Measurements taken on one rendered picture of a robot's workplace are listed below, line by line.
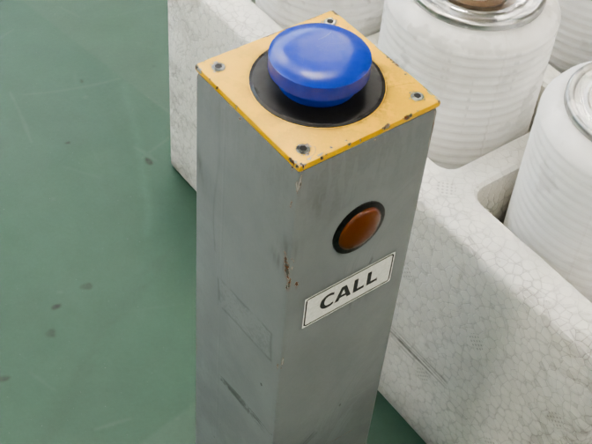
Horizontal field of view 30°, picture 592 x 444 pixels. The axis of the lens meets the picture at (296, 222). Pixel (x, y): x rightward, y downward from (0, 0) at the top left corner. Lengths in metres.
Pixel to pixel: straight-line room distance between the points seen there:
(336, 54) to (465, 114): 0.19
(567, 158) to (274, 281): 0.16
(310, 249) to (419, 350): 0.23
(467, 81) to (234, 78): 0.19
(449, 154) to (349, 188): 0.20
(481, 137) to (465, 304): 0.09
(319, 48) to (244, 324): 0.14
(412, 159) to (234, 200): 0.08
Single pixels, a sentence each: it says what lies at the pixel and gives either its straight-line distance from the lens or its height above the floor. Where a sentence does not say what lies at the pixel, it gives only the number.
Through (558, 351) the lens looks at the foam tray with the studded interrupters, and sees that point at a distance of 0.56.
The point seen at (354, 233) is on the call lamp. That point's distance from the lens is 0.45.
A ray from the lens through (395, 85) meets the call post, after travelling 0.44.
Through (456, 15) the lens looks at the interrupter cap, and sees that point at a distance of 0.59.
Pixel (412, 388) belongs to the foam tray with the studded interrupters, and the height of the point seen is 0.04.
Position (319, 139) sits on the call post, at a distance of 0.41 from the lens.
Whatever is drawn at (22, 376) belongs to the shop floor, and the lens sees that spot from 0.73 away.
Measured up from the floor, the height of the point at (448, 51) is 0.24.
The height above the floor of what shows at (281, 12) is 0.18.
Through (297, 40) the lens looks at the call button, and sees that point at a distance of 0.43.
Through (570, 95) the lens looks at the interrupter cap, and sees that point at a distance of 0.55.
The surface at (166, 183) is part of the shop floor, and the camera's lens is 0.84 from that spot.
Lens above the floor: 0.59
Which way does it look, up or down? 47 degrees down
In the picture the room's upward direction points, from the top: 6 degrees clockwise
